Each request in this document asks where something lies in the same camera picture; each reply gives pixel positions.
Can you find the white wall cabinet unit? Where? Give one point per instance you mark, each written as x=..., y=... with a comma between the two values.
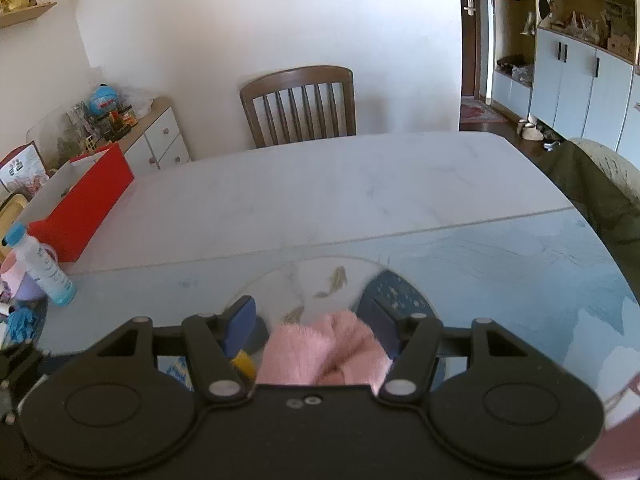
x=575, y=75

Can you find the pink fluffy cloth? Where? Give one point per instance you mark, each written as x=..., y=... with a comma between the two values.
x=330, y=350

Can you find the red doormat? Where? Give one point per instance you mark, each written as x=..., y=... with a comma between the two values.
x=480, y=110

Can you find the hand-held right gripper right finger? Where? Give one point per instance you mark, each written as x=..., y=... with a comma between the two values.
x=381, y=321

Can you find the wooden wall shelf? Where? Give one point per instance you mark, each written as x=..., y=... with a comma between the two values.
x=25, y=15

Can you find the blue globe toy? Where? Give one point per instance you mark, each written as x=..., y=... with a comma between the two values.
x=103, y=100

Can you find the yellow bottle with blue label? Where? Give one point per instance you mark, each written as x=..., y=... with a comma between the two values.
x=243, y=362

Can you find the white sideboard with drawers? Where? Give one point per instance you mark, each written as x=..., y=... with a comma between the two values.
x=160, y=135

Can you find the white plastic bag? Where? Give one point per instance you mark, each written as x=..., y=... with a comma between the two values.
x=136, y=99

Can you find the blue glove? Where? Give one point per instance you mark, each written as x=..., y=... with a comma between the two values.
x=21, y=321

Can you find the purple cup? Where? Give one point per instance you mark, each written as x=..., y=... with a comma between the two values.
x=27, y=287

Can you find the cream armchair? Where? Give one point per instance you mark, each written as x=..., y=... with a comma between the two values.
x=612, y=162

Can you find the printed snack packet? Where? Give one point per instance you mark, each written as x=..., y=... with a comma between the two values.
x=22, y=170

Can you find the upholstered chair with olive cushion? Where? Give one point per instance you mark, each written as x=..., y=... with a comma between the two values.
x=595, y=195

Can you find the brown door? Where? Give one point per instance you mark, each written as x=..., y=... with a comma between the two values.
x=472, y=30

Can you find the brown wooden chair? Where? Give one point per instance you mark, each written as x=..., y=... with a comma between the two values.
x=300, y=105

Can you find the white bottle with blue cap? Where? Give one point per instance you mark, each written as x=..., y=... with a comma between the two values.
x=45, y=270

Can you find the red cardboard box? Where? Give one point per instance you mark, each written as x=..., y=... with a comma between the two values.
x=87, y=205

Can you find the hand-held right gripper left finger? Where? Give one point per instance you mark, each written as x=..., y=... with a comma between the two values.
x=241, y=324

